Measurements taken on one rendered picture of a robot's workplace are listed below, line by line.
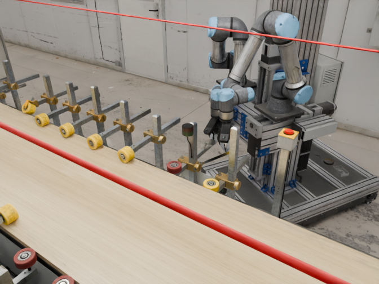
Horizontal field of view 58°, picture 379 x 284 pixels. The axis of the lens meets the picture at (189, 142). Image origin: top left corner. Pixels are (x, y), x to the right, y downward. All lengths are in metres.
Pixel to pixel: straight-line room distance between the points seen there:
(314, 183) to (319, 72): 0.99
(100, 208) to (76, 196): 0.15
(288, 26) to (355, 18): 2.31
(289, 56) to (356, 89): 2.40
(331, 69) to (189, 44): 2.78
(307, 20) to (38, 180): 1.78
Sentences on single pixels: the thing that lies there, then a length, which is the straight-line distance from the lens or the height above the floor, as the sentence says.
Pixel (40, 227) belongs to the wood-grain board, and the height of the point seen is 0.90.
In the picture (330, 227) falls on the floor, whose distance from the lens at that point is 2.97.
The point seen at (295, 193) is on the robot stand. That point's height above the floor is 0.21.
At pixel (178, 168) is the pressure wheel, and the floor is 0.91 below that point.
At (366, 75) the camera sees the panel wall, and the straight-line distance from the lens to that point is 4.14.
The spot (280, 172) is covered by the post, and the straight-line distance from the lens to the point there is 1.66.
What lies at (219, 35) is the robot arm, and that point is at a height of 1.46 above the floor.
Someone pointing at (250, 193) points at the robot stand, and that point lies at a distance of 2.78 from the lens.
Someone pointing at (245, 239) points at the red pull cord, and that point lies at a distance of 0.30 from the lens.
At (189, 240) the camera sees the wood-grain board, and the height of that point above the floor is 0.90.
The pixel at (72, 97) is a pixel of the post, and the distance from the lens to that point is 2.47.
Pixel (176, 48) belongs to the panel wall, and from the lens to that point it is 5.09.
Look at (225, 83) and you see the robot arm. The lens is 1.90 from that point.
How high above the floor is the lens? 1.97
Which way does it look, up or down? 31 degrees down
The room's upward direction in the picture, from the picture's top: 1 degrees counter-clockwise
